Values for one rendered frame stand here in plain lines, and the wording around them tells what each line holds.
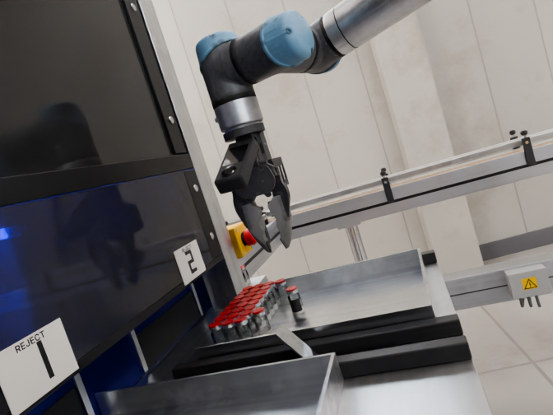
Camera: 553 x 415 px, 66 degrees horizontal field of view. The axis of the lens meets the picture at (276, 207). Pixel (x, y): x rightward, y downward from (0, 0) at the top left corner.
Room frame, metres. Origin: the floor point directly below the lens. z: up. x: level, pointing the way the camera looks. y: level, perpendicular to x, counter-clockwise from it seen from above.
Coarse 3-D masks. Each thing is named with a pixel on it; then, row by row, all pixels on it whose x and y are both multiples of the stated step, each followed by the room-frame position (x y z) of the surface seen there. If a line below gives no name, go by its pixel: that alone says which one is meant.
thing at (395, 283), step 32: (384, 256) 0.76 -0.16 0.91; (416, 256) 0.75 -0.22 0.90; (320, 288) 0.80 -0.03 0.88; (352, 288) 0.74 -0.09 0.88; (384, 288) 0.70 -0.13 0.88; (416, 288) 0.65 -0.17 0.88; (288, 320) 0.69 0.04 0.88; (320, 320) 0.65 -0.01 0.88; (352, 320) 0.53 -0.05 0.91; (384, 320) 0.52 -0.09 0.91; (416, 320) 0.51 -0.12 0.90; (224, 352) 0.59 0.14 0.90
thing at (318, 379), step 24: (288, 360) 0.48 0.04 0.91; (312, 360) 0.46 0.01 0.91; (336, 360) 0.45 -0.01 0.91; (168, 384) 0.52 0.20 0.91; (192, 384) 0.51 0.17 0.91; (216, 384) 0.50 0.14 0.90; (240, 384) 0.49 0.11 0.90; (264, 384) 0.48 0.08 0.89; (288, 384) 0.48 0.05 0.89; (312, 384) 0.47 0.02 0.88; (336, 384) 0.43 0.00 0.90; (120, 408) 0.55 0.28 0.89; (144, 408) 0.54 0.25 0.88; (168, 408) 0.52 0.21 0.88; (192, 408) 0.50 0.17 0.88; (216, 408) 0.48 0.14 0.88; (240, 408) 0.47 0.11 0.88; (264, 408) 0.45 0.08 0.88; (288, 408) 0.44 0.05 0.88; (312, 408) 0.42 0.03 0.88; (336, 408) 0.40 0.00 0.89
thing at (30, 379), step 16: (32, 336) 0.42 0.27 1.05; (48, 336) 0.43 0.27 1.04; (64, 336) 0.45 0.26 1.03; (0, 352) 0.38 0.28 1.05; (16, 352) 0.40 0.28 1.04; (32, 352) 0.41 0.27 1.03; (48, 352) 0.43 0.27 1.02; (64, 352) 0.44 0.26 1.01; (0, 368) 0.38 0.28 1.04; (16, 368) 0.39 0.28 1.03; (32, 368) 0.40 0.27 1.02; (64, 368) 0.44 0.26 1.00; (0, 384) 0.37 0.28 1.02; (16, 384) 0.38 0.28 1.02; (32, 384) 0.40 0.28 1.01; (48, 384) 0.41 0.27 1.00; (16, 400) 0.38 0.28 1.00; (32, 400) 0.39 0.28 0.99
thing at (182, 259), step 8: (184, 248) 0.73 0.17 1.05; (192, 248) 0.75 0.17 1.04; (176, 256) 0.70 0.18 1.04; (184, 256) 0.72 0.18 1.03; (200, 256) 0.77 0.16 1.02; (184, 264) 0.71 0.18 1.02; (192, 264) 0.74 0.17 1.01; (200, 264) 0.76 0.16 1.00; (184, 272) 0.71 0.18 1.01; (200, 272) 0.76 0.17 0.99; (184, 280) 0.70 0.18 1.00; (192, 280) 0.72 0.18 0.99
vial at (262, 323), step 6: (252, 312) 0.65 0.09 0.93; (258, 312) 0.64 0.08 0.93; (264, 312) 0.65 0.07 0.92; (258, 318) 0.64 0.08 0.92; (264, 318) 0.64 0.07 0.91; (258, 324) 0.64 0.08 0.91; (264, 324) 0.64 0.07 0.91; (258, 330) 0.64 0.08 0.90; (264, 330) 0.64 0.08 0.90; (270, 330) 0.64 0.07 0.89
